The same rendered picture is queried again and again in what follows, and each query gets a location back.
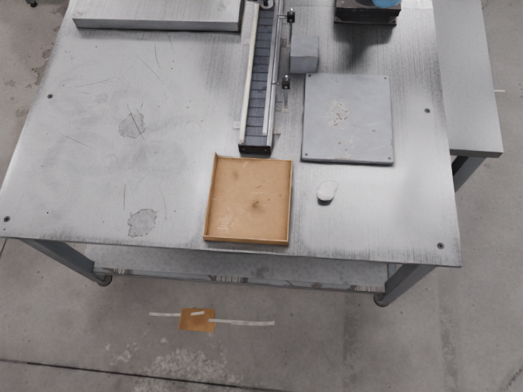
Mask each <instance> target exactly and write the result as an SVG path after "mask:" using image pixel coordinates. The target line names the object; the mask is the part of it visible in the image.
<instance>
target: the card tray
mask: <svg viewBox="0 0 523 392"><path fill-rule="evenodd" d="M292 168H293V155H292V159H291V160H288V159H257V158H240V157H224V156H217V154H216V151H215V153H214V159H213V165H212V175H211V180H210V185H209V196H208V201H207V207H206V212H205V222H204V228H203V234H202V237H203V239H204V240H211V241H223V242H235V243H260V244H271V245H284V246H288V235H289V222H290V195H291V182H292Z"/></svg>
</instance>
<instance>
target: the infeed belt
mask: <svg viewBox="0 0 523 392"><path fill-rule="evenodd" d="M274 9H275V0H273V7H272V8H271V9H267V10H266V9H262V8H261V6H260V4H259V11H258V25H257V31H256V38H255V46H254V58H253V65H252V73H251V85H250V92H249V100H248V106H247V120H246V126H245V133H244V143H242V144H241V145H245V146H262V147H266V146H267V137H268V128H269V119H268V127H267V135H263V125H264V116H265V101H266V92H267V84H268V75H269V59H270V50H271V42H272V26H273V18H274ZM276 32H277V24H276ZM275 49H276V40H275ZM275 49H274V58H275ZM274 58H273V67H274ZM273 67H272V75H273ZM271 93H272V85H271V92H270V101H269V111H270V102H271Z"/></svg>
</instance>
